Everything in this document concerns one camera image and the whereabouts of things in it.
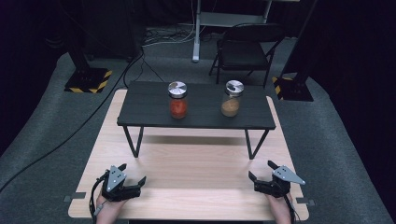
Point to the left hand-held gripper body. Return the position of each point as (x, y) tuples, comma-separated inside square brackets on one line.
[(115, 182)]

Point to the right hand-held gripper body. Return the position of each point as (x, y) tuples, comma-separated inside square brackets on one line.
[(285, 175)]

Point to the black raised shelf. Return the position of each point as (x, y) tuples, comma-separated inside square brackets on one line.
[(149, 105)]

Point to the glass jar of brown spice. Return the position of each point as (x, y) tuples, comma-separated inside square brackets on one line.
[(231, 105)]

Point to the glass jar of red spice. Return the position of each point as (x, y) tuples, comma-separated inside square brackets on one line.
[(178, 107)]

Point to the person's left hand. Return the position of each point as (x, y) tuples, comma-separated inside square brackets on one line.
[(109, 211)]

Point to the person's right hand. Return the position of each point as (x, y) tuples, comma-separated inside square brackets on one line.
[(280, 210)]

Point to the grey tape strip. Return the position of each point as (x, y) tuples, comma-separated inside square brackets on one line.
[(305, 201), (76, 196)]

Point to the striped black stand base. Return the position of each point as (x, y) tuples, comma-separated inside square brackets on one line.
[(294, 90), (88, 80)]

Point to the black folding chair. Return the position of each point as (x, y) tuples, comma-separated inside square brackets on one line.
[(243, 53)]

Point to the black stand pole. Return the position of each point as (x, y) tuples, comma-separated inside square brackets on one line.
[(76, 46), (303, 46)]

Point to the white desk frame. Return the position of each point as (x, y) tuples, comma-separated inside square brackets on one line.
[(196, 37)]

